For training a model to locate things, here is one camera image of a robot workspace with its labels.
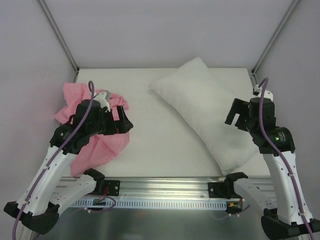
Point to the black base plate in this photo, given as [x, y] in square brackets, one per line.
[220, 190]
[107, 188]

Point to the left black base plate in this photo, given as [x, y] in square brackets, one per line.
[107, 188]

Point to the aluminium frame post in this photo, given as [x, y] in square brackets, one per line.
[58, 34]
[276, 33]

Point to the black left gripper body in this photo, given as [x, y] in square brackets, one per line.
[114, 122]

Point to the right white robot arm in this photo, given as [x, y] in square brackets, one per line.
[289, 215]

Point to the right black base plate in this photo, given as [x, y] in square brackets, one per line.
[220, 190]

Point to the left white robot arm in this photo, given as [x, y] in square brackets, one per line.
[40, 207]

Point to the left aluminium frame post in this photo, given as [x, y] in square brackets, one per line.
[58, 34]

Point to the aluminium mounting rail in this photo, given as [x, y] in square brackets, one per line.
[192, 188]

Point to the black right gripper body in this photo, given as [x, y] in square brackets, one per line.
[240, 115]

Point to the right aluminium frame post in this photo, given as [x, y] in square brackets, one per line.
[276, 33]

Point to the white pillow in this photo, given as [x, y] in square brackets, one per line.
[204, 103]

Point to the white slotted cable duct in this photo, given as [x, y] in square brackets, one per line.
[159, 204]

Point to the pink pillowcase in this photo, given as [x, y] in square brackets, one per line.
[101, 149]

